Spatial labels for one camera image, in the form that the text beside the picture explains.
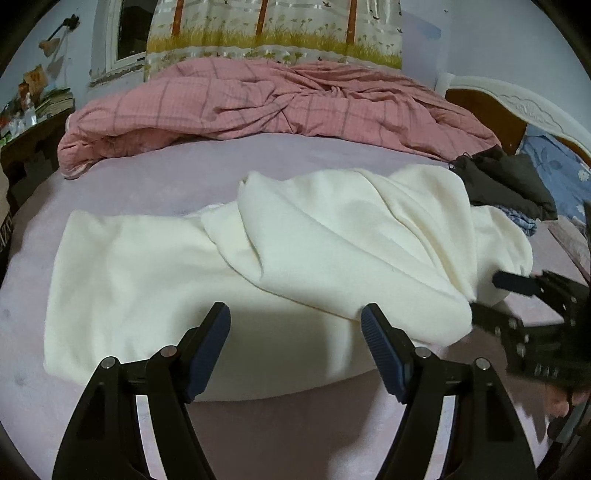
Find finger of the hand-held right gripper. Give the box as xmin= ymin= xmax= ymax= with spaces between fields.
xmin=468 ymin=302 xmax=525 ymax=334
xmin=492 ymin=271 xmax=543 ymax=297

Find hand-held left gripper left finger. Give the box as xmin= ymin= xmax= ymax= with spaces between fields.
xmin=52 ymin=302 xmax=232 ymax=480

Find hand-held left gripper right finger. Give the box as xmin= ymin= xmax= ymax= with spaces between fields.
xmin=361 ymin=303 xmax=539 ymax=480

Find white hoodie with black print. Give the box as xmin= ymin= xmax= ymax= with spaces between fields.
xmin=44 ymin=164 xmax=534 ymax=401

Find dark grey clothes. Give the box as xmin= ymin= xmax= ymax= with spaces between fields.
xmin=449 ymin=144 xmax=558 ymax=222

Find person's right hand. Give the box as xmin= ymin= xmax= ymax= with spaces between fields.
xmin=546 ymin=387 xmax=576 ymax=419

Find blue patterned cloth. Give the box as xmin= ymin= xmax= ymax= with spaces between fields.
xmin=496 ymin=204 xmax=539 ymax=237

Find pink bed sheet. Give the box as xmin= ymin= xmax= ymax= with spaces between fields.
xmin=0 ymin=131 xmax=591 ymax=480

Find blue flower pillow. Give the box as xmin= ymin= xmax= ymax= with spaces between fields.
xmin=517 ymin=124 xmax=591 ymax=222

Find white wooden headboard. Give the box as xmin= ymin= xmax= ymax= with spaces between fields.
xmin=436 ymin=71 xmax=591 ymax=158

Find pink checked quilt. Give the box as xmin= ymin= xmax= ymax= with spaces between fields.
xmin=58 ymin=59 xmax=502 ymax=178

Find wooden table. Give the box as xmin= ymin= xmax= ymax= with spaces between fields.
xmin=0 ymin=108 xmax=77 ymax=208

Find stack of green books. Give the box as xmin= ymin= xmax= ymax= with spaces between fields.
xmin=34 ymin=88 xmax=75 ymax=118

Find tree print curtain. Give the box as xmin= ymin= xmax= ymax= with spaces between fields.
xmin=144 ymin=0 xmax=403 ymax=83

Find brown wooden ornament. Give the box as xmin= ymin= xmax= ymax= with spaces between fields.
xmin=23 ymin=65 xmax=49 ymax=95

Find white framed window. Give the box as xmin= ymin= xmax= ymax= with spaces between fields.
xmin=90 ymin=0 xmax=160 ymax=88

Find wall mounted desk lamp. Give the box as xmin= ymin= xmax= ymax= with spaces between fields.
xmin=38 ymin=15 xmax=80 ymax=58

